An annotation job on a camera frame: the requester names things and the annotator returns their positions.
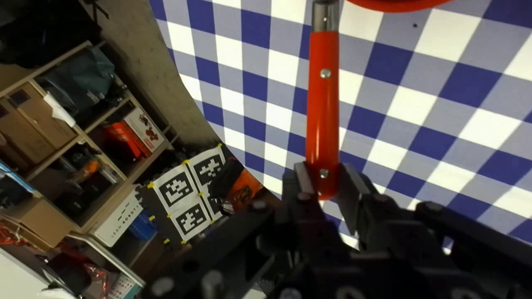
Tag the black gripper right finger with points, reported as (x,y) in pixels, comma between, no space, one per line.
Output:
(420,249)

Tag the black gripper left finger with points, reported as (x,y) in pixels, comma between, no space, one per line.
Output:
(266,249)

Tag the red bowl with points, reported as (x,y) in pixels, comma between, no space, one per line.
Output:
(399,3)

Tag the orange black package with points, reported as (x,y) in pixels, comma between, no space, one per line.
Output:
(242,188)

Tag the black white fiducial tag board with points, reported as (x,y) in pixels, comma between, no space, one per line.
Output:
(188,193)

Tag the blue white checkered tablecloth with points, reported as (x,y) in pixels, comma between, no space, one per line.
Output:
(415,110)

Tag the white box with red print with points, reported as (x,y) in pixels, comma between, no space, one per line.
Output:
(144,129)

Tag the wooden storage shelf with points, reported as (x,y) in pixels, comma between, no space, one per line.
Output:
(55,138)

